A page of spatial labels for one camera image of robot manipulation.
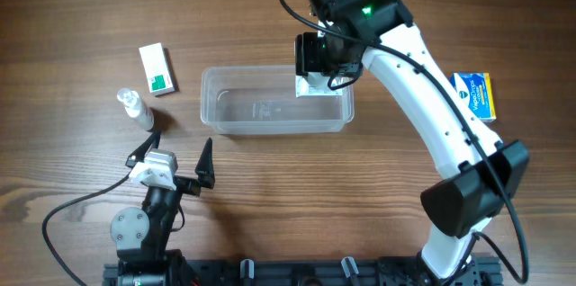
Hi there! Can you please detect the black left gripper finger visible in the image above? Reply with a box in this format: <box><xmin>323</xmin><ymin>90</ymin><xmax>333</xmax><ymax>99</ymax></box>
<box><xmin>125</xmin><ymin>130</ymin><xmax>161</xmax><ymax>168</ymax></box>
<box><xmin>194</xmin><ymin>138</ymin><xmax>215</xmax><ymax>189</ymax></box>

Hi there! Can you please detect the blue yellow VapoDrops box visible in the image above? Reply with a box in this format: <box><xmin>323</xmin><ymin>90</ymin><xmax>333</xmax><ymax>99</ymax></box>
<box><xmin>449</xmin><ymin>73</ymin><xmax>497</xmax><ymax>122</ymax></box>

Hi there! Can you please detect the white blue medicine box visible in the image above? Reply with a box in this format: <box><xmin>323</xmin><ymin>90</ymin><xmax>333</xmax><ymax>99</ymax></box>
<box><xmin>295</xmin><ymin>73</ymin><xmax>350</xmax><ymax>98</ymax></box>

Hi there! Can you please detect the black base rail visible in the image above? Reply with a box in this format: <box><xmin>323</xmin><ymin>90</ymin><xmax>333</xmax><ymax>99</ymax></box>
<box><xmin>102</xmin><ymin>255</ymin><xmax>503</xmax><ymax>286</ymax></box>

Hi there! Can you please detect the clear cap white spray bottle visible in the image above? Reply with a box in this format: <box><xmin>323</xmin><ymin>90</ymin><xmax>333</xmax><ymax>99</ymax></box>
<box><xmin>117</xmin><ymin>88</ymin><xmax>154</xmax><ymax>131</ymax></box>

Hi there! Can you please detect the clear plastic container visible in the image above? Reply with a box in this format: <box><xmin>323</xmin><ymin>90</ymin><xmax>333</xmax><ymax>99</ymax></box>
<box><xmin>201</xmin><ymin>66</ymin><xmax>355</xmax><ymax>135</ymax></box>

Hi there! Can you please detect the white green medicine box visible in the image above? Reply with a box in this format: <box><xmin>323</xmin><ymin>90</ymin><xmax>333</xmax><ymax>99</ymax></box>
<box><xmin>139</xmin><ymin>42</ymin><xmax>176</xmax><ymax>96</ymax></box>

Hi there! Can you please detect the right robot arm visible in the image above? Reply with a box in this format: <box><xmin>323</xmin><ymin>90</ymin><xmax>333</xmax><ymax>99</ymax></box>
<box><xmin>294</xmin><ymin>0</ymin><xmax>529</xmax><ymax>285</ymax></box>

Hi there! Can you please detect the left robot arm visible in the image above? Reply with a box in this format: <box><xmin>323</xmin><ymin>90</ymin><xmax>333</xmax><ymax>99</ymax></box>
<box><xmin>103</xmin><ymin>131</ymin><xmax>215</xmax><ymax>286</ymax></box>

